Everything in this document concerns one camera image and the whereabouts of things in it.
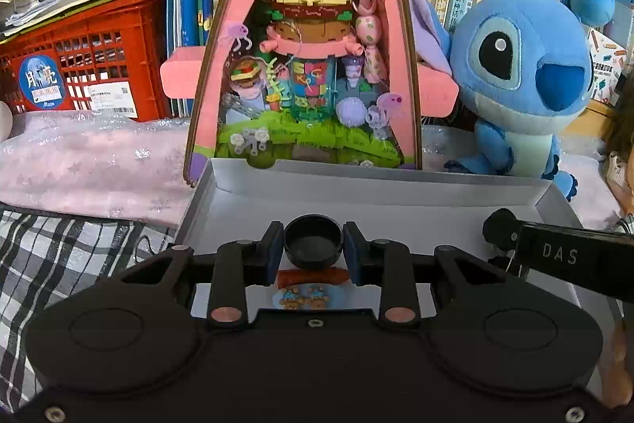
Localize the pink starry cloth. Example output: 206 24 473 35
0 108 622 230

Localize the red plastic crate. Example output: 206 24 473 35
0 0 172 121

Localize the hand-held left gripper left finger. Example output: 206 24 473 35
116 220 285 329

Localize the pink triangular toy diorama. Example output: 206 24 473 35
159 0 459 188

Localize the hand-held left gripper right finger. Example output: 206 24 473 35
343 220 521 329

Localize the black round lid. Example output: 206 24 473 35
284 215 345 271

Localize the white cardboard box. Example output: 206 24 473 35
176 157 585 320

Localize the black white plaid cloth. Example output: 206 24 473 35
0 202 199 414

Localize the long haired doll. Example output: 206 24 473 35
602 66 634 230

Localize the wooden drawer box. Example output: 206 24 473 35
587 98 617 119

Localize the colourful printed box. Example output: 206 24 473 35
587 27 630 101

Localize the blue alien plush toy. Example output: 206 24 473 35
406 0 617 201

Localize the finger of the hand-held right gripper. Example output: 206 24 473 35
482 207 521 251

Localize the round blue sticker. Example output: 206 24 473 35
17 51 67 111

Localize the orange plastic peg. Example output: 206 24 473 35
276 268 353 290

